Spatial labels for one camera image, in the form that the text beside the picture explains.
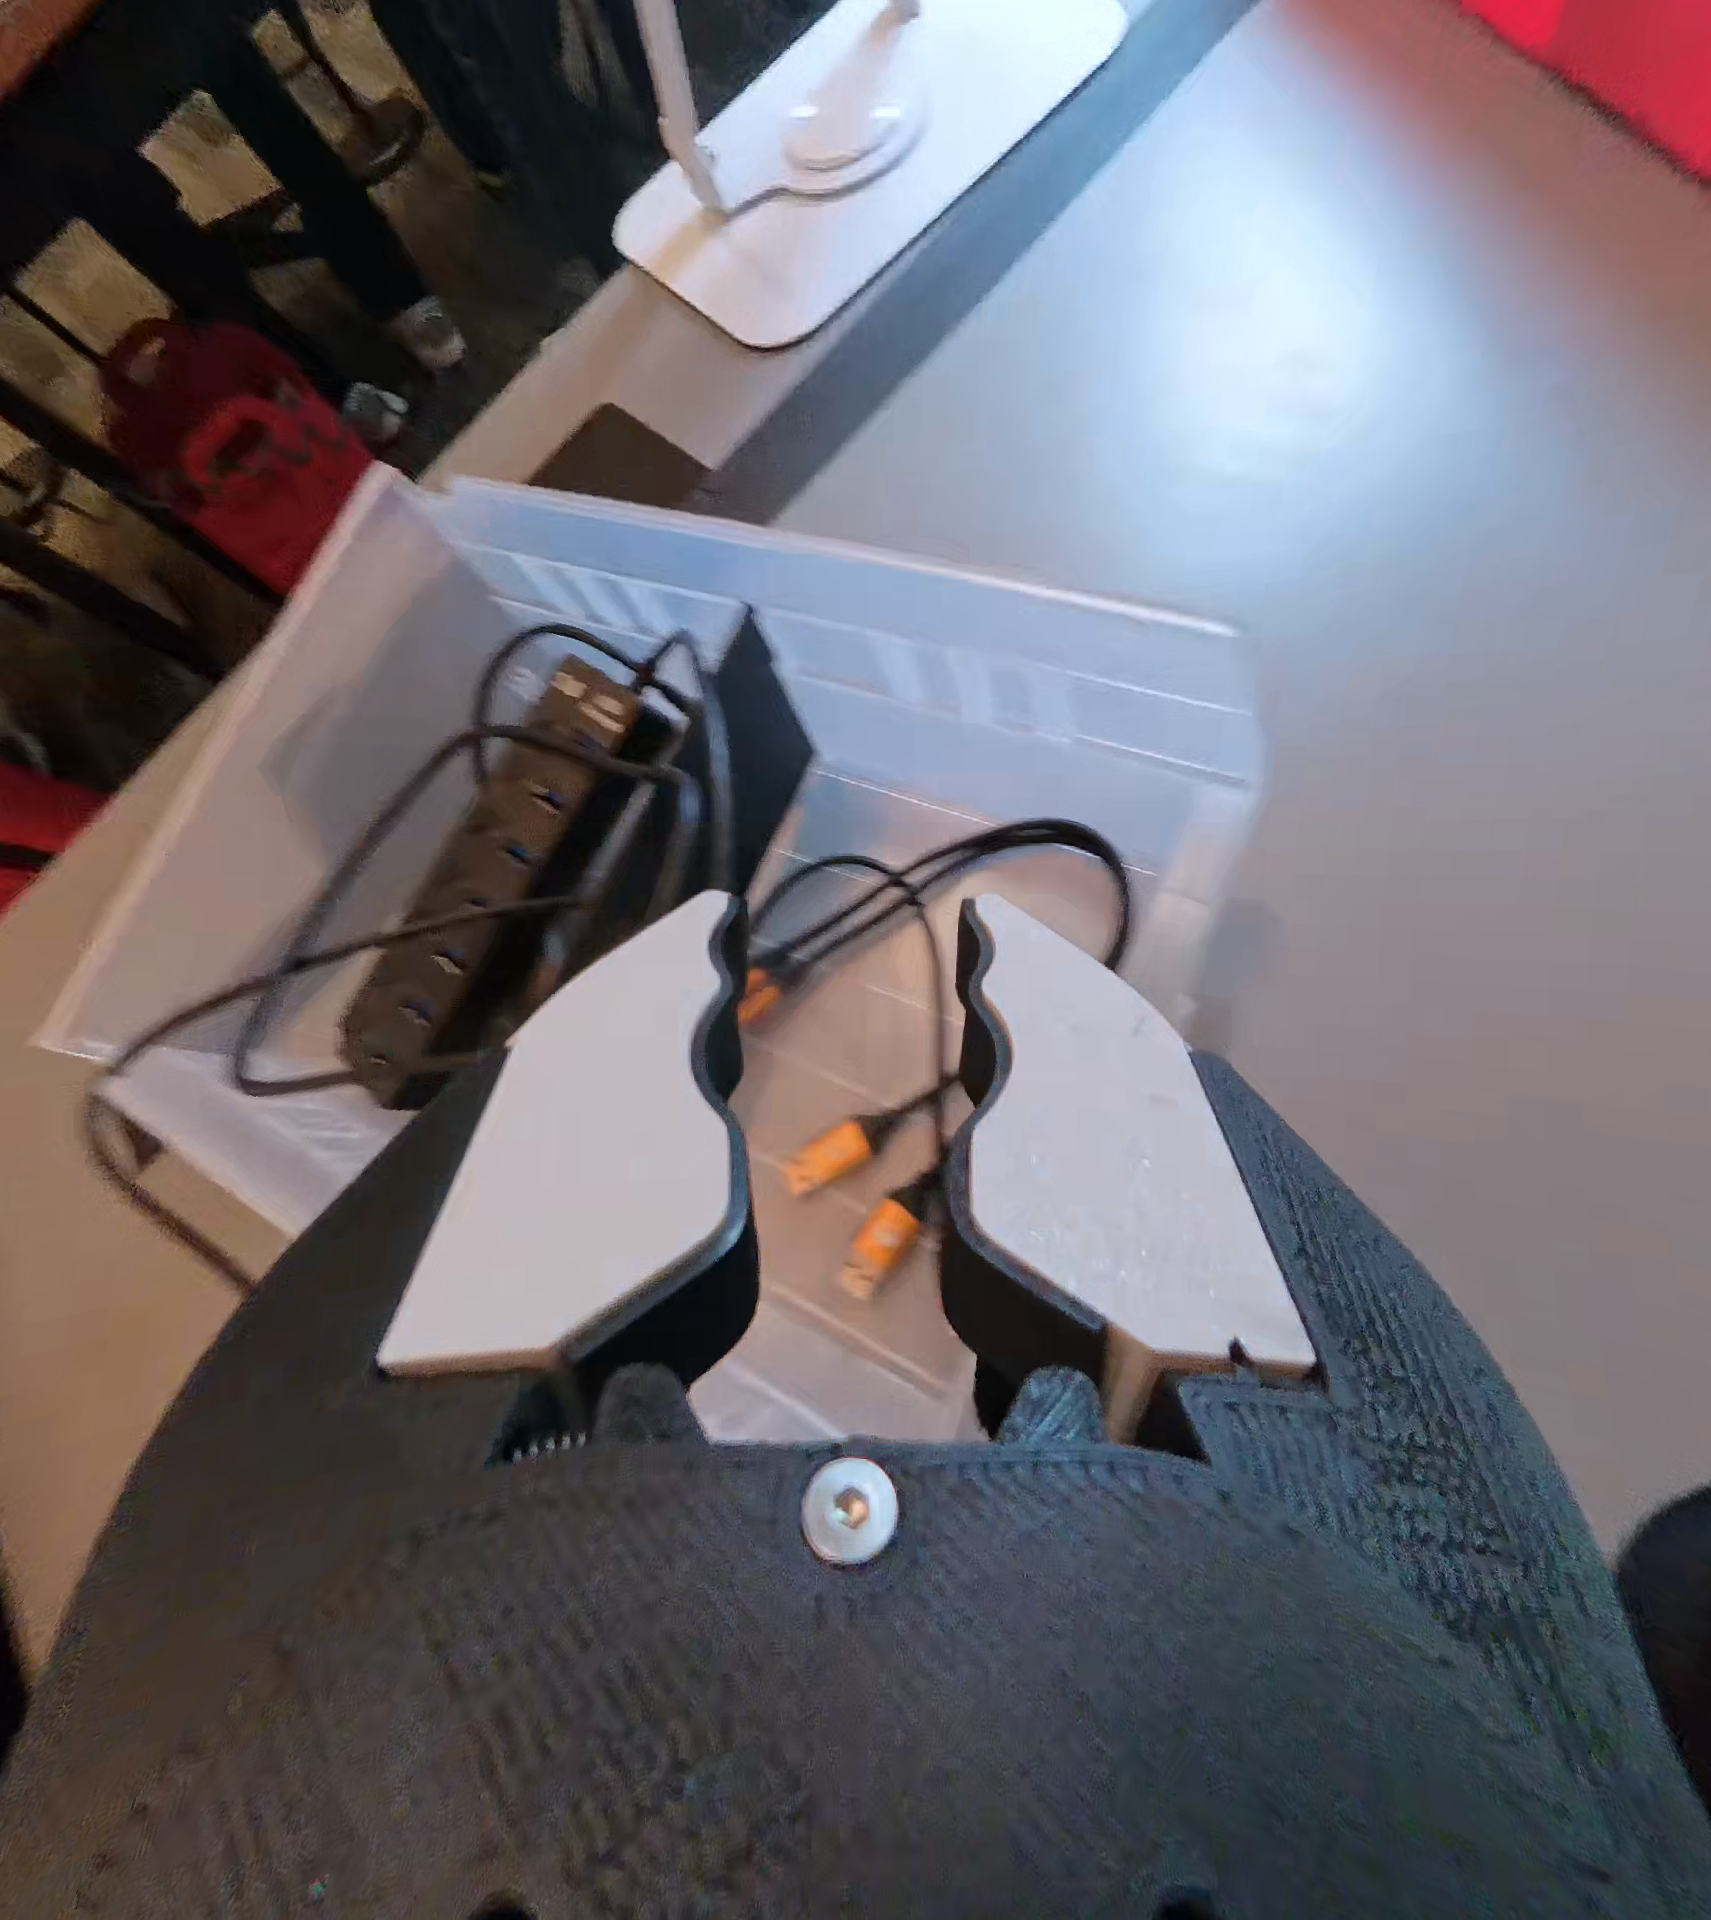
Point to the black usb hub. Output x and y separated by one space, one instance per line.
495 901

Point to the clear plastic bin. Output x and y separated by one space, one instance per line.
947 720

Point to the small red plastic bin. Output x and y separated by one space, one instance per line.
1667 74

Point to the white document stand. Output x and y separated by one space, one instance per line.
827 255

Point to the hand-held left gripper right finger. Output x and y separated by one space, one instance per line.
1127 1184

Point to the black bin divider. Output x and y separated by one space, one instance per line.
767 720

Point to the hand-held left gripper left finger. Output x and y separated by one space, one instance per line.
571 1184

